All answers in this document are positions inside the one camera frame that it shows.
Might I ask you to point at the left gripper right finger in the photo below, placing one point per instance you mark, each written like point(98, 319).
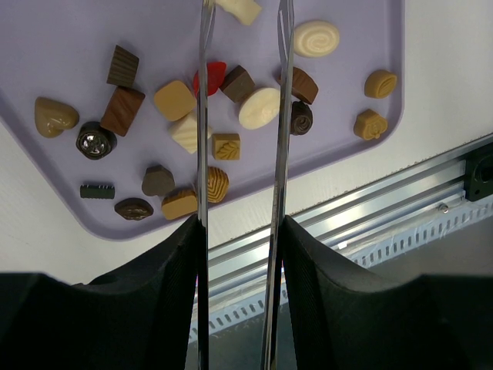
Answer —
point(344, 319)

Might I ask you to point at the dark round shiny chocolate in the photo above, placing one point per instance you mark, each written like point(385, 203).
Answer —
point(94, 142)

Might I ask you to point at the caramel shell chocolate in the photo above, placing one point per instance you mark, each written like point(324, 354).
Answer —
point(218, 184)

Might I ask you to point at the dark flat bar chocolate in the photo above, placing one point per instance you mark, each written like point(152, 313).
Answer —
point(99, 192)

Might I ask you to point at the caramel hexagon chocolate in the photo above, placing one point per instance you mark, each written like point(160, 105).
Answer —
point(370, 125)

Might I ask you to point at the tan heart chocolate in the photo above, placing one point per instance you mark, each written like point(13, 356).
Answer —
point(52, 118)

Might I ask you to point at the white square chocolate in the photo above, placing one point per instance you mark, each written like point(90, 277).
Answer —
point(184, 132)

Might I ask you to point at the brown rectangular chocolate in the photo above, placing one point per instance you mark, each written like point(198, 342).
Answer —
point(122, 110)

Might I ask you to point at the brown cube chocolate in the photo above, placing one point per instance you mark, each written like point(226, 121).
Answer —
point(237, 85)

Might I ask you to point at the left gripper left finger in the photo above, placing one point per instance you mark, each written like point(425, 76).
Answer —
point(136, 316)

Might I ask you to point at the dark rose chocolate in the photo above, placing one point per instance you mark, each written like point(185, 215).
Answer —
point(301, 119)

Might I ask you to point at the caramel leaf square chocolate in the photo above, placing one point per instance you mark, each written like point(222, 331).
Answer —
point(226, 146)

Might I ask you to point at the dark oval chocolate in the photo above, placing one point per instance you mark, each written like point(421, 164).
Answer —
point(134, 209)

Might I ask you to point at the purple plastic tray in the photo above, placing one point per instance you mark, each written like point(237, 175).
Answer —
point(56, 56)

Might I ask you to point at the caramel ribbed chocolate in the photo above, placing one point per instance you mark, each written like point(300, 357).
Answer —
point(180, 204)

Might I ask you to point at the red heart candy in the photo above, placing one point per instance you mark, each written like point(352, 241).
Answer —
point(216, 72)

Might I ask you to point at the caramel leaf round chocolate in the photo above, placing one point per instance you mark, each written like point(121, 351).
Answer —
point(380, 84)

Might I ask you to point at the brown ribbed chocolate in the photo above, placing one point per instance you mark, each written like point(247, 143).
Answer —
point(303, 86)

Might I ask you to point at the aluminium rail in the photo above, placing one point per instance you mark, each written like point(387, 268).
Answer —
point(346, 216)

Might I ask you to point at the dark ribbed square chocolate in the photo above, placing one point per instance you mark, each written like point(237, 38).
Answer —
point(123, 68)

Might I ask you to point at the right black mount plate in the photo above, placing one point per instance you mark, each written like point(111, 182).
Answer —
point(478, 173)

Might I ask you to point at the white swirl oval chocolate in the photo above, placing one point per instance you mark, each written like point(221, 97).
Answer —
point(315, 39)

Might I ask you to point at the white rectangular chocolate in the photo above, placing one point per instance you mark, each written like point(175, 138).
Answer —
point(245, 11)

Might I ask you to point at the white slotted cable duct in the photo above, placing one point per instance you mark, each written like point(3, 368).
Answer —
point(451, 236)

